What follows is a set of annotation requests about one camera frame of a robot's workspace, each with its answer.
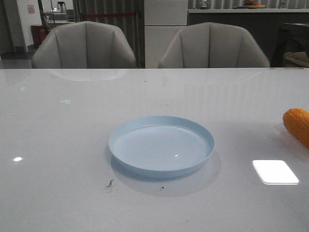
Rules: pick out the light blue round plate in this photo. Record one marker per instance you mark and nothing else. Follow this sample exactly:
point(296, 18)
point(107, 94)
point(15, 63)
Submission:
point(161, 146)

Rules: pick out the orange plastic corn cob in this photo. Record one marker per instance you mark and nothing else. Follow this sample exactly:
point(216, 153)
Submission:
point(296, 121)

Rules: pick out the right beige upholstered chair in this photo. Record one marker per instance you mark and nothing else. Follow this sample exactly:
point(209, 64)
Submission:
point(213, 45)

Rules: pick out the beige upholstered chair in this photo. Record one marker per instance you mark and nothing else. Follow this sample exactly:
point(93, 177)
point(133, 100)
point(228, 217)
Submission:
point(84, 45)
point(213, 45)

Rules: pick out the white cabinet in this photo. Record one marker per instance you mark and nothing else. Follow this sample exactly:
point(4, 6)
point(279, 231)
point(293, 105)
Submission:
point(162, 18)

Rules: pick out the left beige upholstered chair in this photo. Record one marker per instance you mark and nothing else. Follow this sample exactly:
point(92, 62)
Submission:
point(84, 45)

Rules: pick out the red barrier belt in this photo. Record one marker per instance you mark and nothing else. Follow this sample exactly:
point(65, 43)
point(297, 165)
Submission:
point(110, 15)

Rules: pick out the red trash bin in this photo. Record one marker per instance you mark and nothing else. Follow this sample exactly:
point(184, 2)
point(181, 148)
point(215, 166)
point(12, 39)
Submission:
point(38, 34)

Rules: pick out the grey counter with white top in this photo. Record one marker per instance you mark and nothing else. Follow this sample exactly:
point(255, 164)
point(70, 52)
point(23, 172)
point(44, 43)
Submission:
point(263, 24)

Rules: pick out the fruit bowl on counter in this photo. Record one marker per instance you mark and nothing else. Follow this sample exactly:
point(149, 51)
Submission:
point(251, 4)

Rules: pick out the pink wall notice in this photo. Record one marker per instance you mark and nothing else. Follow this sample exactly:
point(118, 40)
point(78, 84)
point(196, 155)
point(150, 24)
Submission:
point(31, 9)

